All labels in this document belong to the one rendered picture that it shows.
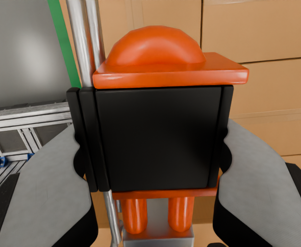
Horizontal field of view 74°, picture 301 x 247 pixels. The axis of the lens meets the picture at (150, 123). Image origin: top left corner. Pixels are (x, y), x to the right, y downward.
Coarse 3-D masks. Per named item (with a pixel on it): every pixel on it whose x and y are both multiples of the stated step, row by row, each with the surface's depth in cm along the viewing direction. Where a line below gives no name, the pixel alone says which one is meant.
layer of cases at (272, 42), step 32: (64, 0) 55; (128, 0) 55; (160, 0) 55; (192, 0) 55; (224, 0) 56; (256, 0) 56; (288, 0) 56; (192, 32) 59; (224, 32) 60; (256, 32) 60; (288, 32) 60; (256, 64) 64; (288, 64) 65; (256, 96) 70; (288, 96) 70; (256, 128) 76; (288, 128) 76; (288, 160) 84
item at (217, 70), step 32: (160, 64) 10; (192, 64) 10; (224, 64) 10; (96, 96) 10; (128, 96) 10; (160, 96) 10; (192, 96) 10; (224, 96) 10; (128, 128) 10; (160, 128) 10; (192, 128) 11; (224, 128) 11; (128, 160) 11; (160, 160) 11; (192, 160) 12; (128, 192) 13; (160, 192) 13; (192, 192) 13
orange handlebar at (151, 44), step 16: (128, 32) 10; (144, 32) 10; (160, 32) 10; (176, 32) 10; (112, 48) 11; (128, 48) 10; (144, 48) 10; (160, 48) 10; (176, 48) 10; (192, 48) 10; (112, 64) 10; (128, 64) 10; (144, 64) 10; (128, 208) 16; (144, 208) 16; (176, 208) 16; (192, 208) 16; (128, 224) 17; (144, 224) 17; (176, 224) 17
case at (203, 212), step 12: (96, 192) 46; (96, 204) 43; (204, 204) 42; (96, 216) 41; (120, 216) 41; (192, 216) 40; (204, 216) 40; (108, 228) 38; (204, 228) 39; (96, 240) 40; (108, 240) 40; (204, 240) 41; (216, 240) 41
